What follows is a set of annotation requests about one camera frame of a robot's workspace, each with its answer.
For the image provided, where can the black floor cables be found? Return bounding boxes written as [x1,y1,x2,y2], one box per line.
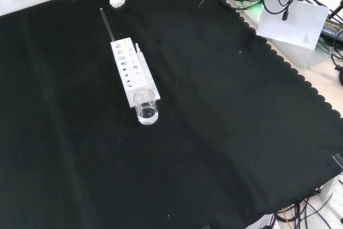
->
[267,186,343,229]

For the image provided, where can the clear bench edge clip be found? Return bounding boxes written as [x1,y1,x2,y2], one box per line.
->
[332,153,343,171]

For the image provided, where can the black bench cloth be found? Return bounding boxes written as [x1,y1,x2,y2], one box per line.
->
[0,0,343,229]

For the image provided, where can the clear glass rod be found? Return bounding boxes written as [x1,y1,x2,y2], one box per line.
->
[99,8,116,44]

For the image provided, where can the black power adapter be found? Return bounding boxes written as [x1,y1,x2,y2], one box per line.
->
[319,17,343,47]

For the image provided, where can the pale board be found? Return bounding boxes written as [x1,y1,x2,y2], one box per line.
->
[256,0,331,51]

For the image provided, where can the small clear glass beaker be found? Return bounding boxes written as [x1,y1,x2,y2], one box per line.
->
[132,88,159,126]

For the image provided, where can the white test tube rack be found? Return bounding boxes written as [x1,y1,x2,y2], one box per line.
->
[110,37,161,108]

